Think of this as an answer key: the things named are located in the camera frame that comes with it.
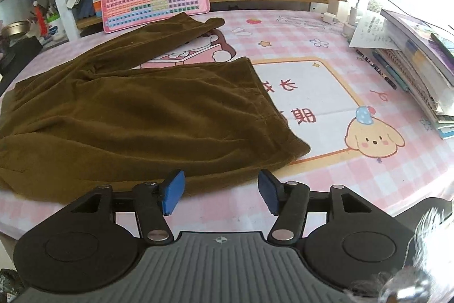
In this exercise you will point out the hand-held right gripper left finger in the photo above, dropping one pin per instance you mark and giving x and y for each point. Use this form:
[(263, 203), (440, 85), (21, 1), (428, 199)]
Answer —
[(173, 192)]

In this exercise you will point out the round metal tin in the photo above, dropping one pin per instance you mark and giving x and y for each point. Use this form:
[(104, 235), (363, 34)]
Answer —
[(16, 29)]

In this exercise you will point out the stack of notebooks and books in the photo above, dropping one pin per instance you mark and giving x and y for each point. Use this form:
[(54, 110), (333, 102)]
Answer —
[(422, 65)]

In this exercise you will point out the black patterned pen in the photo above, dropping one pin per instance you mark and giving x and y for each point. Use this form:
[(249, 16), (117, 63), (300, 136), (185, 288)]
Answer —
[(376, 68)]

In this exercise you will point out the white charger plug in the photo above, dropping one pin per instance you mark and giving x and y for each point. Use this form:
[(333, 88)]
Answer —
[(354, 16)]

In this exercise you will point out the pen holder with pens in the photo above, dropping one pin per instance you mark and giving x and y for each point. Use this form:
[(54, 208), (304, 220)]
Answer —
[(53, 24)]

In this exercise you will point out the pink cartoon table mat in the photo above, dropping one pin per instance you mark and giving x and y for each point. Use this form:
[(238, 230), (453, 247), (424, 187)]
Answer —
[(354, 182)]

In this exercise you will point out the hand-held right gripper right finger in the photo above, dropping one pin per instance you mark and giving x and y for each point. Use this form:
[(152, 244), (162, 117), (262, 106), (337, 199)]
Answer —
[(268, 191)]

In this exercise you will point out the black object beside desk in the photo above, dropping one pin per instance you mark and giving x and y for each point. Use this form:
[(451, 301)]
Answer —
[(17, 58)]

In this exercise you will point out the blue pen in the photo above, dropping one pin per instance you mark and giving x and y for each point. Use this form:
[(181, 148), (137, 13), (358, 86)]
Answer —
[(390, 70)]

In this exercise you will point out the printed paper sheet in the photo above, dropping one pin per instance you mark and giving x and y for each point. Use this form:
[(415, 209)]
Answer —
[(370, 33)]

